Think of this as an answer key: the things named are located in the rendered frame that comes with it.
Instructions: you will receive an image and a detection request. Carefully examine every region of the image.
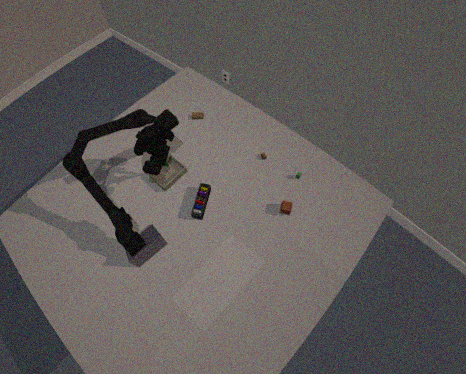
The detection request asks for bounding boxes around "brown shallow square tray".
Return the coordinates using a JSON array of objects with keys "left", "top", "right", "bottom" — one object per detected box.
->
[{"left": 148, "top": 155, "right": 187, "bottom": 192}]

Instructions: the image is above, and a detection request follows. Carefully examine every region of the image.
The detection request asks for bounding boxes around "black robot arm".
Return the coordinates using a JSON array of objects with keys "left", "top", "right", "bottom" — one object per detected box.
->
[{"left": 62, "top": 109, "right": 179, "bottom": 257}]

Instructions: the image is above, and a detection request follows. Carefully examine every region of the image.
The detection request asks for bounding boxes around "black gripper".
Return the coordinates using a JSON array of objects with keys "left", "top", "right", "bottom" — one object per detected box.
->
[{"left": 143, "top": 130, "right": 174, "bottom": 175}]

